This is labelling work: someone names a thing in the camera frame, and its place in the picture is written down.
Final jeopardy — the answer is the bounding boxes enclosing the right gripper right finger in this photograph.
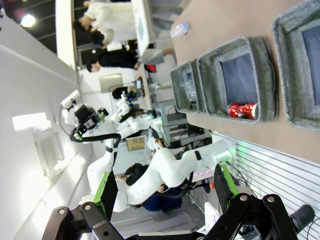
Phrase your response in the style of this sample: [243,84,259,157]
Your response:
[204,163,300,240]

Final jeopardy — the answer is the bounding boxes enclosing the seated person blue trousers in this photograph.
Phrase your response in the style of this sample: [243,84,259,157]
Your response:
[114,162,184,214]

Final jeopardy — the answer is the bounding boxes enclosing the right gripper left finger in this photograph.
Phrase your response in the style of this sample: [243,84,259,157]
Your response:
[41,170,131,240]

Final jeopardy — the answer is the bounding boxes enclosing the white table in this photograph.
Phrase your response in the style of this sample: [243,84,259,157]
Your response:
[130,0,158,58]

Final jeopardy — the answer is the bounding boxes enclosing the black cylinder knob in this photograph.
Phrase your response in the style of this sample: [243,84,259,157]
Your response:
[289,204,316,226]

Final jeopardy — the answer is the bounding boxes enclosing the clear pink-label water bottle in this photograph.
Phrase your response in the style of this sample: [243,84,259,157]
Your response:
[169,22,191,39]

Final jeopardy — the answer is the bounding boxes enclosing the white wall box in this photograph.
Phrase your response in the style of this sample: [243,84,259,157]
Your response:
[12,112,66,179]

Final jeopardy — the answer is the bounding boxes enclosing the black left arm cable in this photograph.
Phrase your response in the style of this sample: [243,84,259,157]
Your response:
[59,106,123,173]

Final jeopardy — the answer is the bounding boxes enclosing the ceiling lamp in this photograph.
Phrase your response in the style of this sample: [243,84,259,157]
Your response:
[20,13,36,28]

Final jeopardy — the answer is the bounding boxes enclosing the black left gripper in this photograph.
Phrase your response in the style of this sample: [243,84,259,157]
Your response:
[70,104,110,143]

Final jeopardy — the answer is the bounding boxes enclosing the white slatted base plate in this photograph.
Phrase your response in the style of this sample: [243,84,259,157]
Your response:
[209,132,320,240]

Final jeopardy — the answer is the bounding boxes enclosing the grey fabric basket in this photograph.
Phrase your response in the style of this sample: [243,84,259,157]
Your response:
[196,36,280,125]
[271,0,320,131]
[170,61,201,115]

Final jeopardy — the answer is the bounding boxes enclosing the person in white top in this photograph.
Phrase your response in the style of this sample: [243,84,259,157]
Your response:
[83,0,137,50]

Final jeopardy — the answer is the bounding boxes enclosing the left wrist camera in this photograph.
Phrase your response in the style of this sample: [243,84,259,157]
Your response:
[60,89,82,109]

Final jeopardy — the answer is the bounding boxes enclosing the metal equipment rack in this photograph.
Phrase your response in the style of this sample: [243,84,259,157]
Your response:
[151,98,214,151]

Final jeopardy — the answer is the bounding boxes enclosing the crushed red soda can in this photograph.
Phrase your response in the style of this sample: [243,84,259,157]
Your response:
[227,101,259,121]

